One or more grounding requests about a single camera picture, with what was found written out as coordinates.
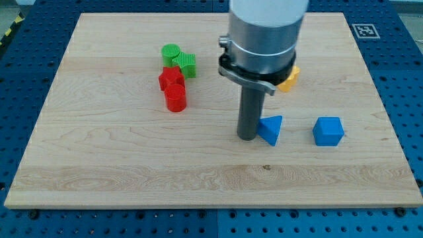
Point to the blue cube block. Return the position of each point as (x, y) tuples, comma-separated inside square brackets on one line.
[(328, 131)]

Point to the green cylinder block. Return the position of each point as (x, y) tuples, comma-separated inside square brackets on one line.
[(168, 53)]

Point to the green star block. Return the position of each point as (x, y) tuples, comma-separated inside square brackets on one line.
[(186, 63)]

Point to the red cylinder block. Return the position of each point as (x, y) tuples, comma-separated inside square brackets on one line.
[(175, 96)]

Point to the wooden board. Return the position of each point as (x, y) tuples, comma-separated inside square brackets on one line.
[(105, 138)]

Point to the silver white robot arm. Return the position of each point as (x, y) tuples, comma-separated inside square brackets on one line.
[(263, 33)]

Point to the blue triangle block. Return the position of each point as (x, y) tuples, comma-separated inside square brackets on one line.
[(269, 129)]

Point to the white fiducial marker tag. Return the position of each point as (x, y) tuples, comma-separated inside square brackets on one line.
[(365, 31)]

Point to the red star block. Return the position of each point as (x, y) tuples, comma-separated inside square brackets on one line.
[(171, 76)]

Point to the yellow block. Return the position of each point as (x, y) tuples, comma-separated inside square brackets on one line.
[(290, 81)]

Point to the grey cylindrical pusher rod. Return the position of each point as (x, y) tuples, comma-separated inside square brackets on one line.
[(250, 110)]

